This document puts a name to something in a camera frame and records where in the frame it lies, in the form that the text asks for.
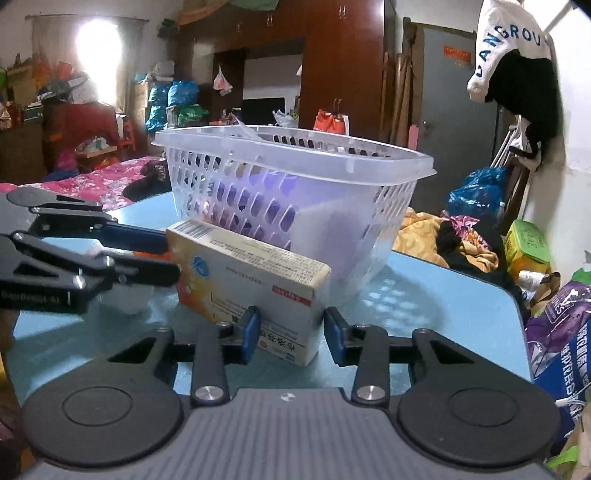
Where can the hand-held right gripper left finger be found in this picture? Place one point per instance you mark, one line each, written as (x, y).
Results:
(249, 334)

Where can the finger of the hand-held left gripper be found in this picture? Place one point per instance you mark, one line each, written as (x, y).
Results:
(147, 275)
(138, 240)

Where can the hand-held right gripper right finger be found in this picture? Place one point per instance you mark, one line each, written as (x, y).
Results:
(333, 334)

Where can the orange packet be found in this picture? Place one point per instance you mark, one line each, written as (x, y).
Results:
(147, 254)

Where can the white plastic roll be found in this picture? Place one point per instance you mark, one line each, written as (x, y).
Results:
(127, 300)

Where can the yellow white medicine box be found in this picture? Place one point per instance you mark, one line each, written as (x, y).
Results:
(240, 281)

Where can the clear plastic basket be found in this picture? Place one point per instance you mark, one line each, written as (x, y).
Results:
(323, 194)

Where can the black clothes pile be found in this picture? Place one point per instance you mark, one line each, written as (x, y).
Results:
(145, 180)

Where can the pink floral blanket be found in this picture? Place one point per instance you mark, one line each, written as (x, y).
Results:
(87, 182)

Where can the yellow orange blanket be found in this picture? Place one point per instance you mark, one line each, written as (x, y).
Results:
(418, 240)

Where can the blue plastic sack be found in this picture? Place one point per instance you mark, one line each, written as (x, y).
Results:
(182, 93)
(157, 106)

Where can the green printed sack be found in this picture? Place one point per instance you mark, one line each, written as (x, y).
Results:
(191, 115)

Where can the dark clothes heap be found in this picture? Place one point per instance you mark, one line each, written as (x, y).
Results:
(475, 258)

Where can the black television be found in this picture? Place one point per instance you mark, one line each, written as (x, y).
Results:
(261, 110)

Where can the red white hanging bag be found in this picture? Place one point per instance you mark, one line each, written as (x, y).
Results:
(222, 81)

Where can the blue plastic bag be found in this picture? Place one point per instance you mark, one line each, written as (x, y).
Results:
(475, 191)

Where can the orange white plastic bag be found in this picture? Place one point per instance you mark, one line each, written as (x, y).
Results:
(330, 122)

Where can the green box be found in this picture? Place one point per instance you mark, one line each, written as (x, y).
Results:
(526, 244)

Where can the pink paper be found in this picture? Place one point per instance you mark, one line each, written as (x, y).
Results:
(414, 134)

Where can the purple printed bag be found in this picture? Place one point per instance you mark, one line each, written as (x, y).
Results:
(554, 318)

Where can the blue shopping bag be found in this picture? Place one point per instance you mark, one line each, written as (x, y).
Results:
(568, 383)

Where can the folded metal stand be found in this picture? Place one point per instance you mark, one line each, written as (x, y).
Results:
(505, 143)

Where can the grey door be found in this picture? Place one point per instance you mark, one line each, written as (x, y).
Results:
(443, 101)

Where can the wooden sticks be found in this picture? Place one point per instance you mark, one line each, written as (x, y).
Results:
(404, 83)

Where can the brown wooden wardrobe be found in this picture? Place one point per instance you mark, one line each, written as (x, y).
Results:
(341, 60)

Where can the black garment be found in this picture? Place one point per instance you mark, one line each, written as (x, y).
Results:
(526, 87)

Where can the white hoodie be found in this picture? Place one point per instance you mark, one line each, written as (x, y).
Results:
(496, 27)

